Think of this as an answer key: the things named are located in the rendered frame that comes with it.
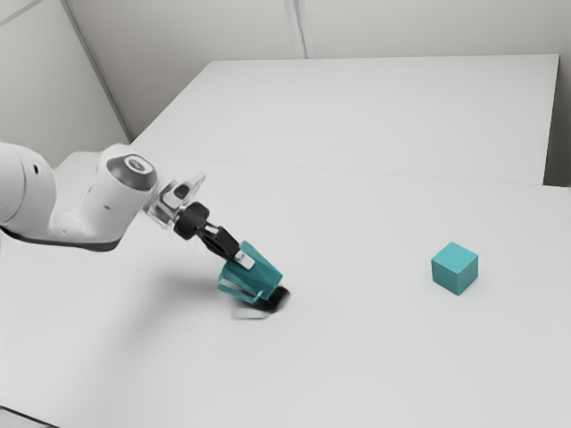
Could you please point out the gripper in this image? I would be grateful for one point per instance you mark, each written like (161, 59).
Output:
(192, 219)

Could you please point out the teal faceted mug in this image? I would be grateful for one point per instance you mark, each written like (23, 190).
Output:
(256, 277)

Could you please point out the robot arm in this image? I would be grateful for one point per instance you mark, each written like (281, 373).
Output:
(102, 196)

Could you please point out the teal cube block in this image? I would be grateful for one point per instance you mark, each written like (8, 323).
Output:
(454, 268)

